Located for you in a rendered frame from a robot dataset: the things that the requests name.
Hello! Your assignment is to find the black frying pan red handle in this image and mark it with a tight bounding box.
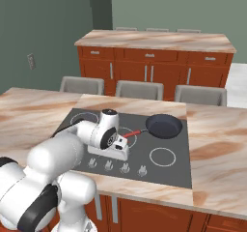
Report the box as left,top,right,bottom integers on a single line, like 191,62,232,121
123,113,184,140

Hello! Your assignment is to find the red-brown cupboard door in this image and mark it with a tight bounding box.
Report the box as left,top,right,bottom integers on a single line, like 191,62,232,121
116,197,195,232
84,193,114,232

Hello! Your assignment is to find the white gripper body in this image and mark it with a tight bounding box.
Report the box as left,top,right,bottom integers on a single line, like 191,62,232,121
87,143,130,162

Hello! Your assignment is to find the silver hob knob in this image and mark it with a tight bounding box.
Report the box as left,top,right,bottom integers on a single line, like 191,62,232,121
119,162,131,175
103,159,115,172
137,164,149,178
87,157,98,168

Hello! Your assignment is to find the silver cupboard handle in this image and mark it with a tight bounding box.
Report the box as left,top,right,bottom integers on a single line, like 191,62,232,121
111,194,120,224
94,190,103,221

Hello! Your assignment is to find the dark grey hob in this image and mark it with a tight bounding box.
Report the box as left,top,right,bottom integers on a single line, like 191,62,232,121
52,107,193,189

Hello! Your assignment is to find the grey wall socket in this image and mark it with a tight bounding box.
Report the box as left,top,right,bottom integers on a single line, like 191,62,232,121
26,52,37,72

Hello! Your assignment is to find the red-brown island cupboard run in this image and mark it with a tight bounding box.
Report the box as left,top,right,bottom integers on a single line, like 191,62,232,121
73,29,237,102

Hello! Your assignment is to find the red-brown drawer front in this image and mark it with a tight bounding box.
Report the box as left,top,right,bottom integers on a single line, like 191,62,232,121
205,213,247,232

